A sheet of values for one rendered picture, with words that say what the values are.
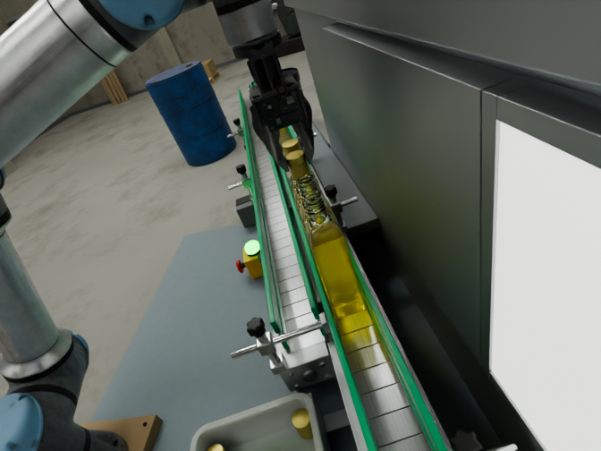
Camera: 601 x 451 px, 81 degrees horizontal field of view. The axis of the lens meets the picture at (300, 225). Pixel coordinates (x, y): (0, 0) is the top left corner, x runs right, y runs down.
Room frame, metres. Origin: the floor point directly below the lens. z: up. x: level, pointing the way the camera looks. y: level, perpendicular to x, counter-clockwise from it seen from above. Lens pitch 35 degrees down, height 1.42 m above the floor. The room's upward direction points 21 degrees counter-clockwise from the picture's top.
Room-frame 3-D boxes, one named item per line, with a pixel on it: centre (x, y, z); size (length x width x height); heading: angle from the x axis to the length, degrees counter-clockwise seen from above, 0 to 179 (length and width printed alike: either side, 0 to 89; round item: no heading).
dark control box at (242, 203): (1.09, 0.15, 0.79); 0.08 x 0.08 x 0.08; 88
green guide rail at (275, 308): (1.29, 0.08, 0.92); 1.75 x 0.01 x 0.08; 178
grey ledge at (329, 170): (1.16, -0.16, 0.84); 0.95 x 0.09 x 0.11; 178
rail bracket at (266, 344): (0.38, 0.10, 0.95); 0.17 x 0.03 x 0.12; 88
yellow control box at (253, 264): (0.81, 0.15, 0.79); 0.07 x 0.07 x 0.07; 88
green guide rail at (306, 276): (1.28, 0.00, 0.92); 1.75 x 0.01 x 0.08; 178
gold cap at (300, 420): (0.32, 0.12, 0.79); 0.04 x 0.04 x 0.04
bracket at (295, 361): (0.38, 0.08, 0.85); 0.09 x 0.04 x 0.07; 88
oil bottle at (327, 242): (0.46, -0.03, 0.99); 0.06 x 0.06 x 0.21; 87
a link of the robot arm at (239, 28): (0.56, -0.04, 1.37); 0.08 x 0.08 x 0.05
